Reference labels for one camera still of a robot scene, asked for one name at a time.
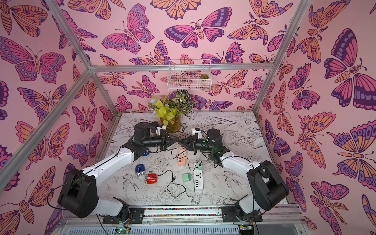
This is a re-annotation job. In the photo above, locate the black charging cable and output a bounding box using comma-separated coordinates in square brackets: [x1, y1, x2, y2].
[158, 169, 187, 198]
[148, 146, 203, 172]

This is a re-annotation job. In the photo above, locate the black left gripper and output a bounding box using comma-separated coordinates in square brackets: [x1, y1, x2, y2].
[143, 131, 179, 152]

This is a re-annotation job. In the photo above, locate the white power strip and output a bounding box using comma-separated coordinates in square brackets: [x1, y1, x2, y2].
[194, 170, 204, 192]

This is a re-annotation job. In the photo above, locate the pink power strip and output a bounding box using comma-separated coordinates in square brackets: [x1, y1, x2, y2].
[177, 146, 187, 167]

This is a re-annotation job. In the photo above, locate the small plant in basket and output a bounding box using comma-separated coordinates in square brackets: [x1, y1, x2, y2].
[199, 73, 210, 80]

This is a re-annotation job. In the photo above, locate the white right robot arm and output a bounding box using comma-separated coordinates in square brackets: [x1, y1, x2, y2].
[178, 128, 289, 221]

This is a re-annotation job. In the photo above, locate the white wire wall basket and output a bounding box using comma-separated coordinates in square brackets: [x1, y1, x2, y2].
[165, 59, 212, 92]

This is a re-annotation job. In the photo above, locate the potted green artificial plant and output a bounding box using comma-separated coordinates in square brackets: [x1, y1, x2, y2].
[148, 90, 196, 133]

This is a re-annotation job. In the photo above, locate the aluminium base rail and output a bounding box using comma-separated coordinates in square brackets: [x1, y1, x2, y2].
[56, 204, 310, 235]

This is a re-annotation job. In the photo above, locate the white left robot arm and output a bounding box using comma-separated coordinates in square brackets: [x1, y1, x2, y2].
[57, 122, 179, 223]

